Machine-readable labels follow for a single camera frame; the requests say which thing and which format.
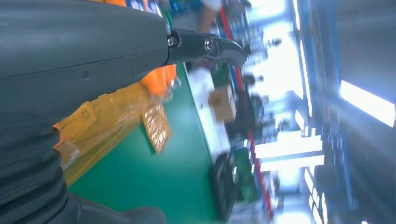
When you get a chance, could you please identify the yellow plastic-wrapped board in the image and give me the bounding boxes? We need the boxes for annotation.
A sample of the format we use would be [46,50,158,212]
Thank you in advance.
[52,82,173,187]

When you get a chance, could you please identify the person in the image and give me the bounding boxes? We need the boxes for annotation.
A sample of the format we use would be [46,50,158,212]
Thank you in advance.
[196,0,224,34]

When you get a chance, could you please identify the cardboard box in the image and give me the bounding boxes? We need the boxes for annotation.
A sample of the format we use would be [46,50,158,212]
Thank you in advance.
[208,86,238,124]

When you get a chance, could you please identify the white table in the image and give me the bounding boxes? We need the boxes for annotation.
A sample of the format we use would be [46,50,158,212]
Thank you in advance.
[185,66,233,163]

